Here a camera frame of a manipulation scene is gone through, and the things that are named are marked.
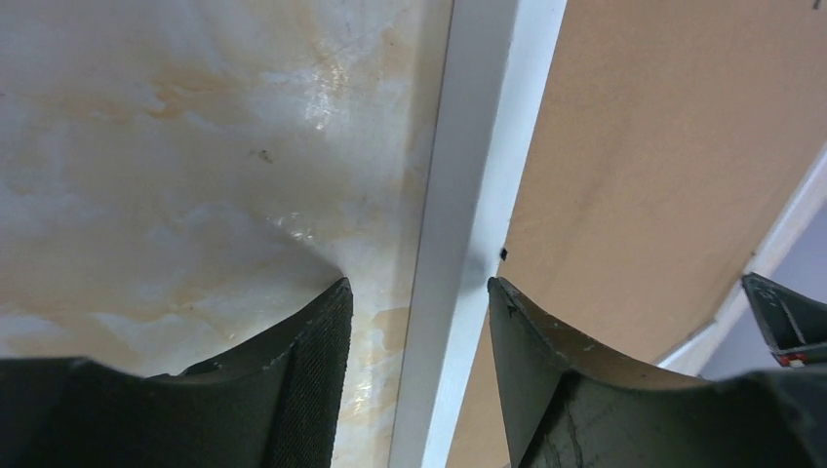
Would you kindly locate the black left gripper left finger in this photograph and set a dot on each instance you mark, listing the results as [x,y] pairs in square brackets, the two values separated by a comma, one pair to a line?
[271,401]

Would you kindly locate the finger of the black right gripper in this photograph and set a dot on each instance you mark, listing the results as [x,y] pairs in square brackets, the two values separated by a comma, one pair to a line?
[792,325]

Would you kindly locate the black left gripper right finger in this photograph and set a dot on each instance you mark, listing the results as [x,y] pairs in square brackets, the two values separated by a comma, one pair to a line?
[569,400]

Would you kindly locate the brown cardboard backing board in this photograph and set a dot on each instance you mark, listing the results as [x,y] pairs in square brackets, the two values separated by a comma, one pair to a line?
[670,138]

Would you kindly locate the white picture frame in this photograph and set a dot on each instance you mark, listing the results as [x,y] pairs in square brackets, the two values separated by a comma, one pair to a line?
[499,58]

